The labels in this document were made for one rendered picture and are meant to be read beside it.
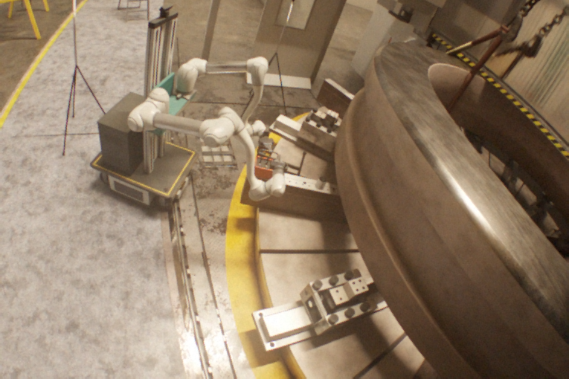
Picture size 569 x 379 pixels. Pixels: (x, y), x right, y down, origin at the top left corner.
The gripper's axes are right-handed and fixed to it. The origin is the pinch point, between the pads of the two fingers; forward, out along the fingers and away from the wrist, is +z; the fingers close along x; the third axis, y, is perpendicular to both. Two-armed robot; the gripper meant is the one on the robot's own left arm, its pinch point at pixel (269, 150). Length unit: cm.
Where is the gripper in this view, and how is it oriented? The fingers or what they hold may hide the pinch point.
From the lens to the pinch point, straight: 264.6
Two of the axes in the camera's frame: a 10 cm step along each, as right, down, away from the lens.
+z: 3.5, 7.1, -6.1
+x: -8.9, 0.5, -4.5
